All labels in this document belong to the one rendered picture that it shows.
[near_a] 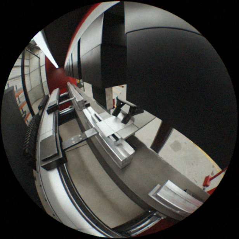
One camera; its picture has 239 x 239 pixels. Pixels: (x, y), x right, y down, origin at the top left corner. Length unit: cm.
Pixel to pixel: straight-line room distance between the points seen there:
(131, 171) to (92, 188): 97
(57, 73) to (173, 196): 255
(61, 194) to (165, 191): 30
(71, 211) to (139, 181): 27
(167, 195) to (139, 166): 19
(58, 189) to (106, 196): 99
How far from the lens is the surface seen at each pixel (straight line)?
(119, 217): 129
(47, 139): 33
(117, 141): 29
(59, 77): 237
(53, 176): 31
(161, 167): 40
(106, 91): 20
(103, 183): 124
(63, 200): 29
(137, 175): 36
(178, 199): 32
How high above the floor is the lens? 122
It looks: 38 degrees down
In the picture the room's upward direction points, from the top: straight up
